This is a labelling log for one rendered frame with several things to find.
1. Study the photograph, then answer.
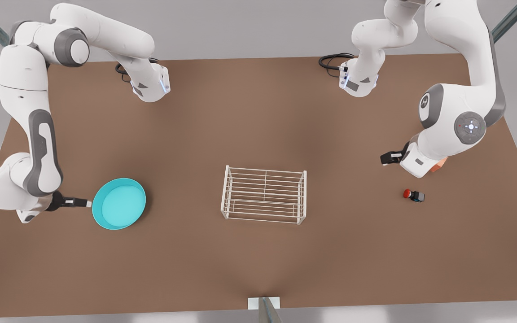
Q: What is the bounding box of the cyan round plate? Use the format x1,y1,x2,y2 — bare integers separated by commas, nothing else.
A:
92,178,147,231

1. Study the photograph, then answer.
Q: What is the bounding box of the black cable loop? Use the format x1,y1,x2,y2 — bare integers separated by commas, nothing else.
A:
318,53,356,71
115,57,160,84

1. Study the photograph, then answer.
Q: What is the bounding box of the white wire shelf rack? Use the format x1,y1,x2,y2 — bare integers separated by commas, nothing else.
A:
220,165,308,225

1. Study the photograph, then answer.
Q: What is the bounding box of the silver frame post with foot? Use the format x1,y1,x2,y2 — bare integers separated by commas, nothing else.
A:
248,297,282,323

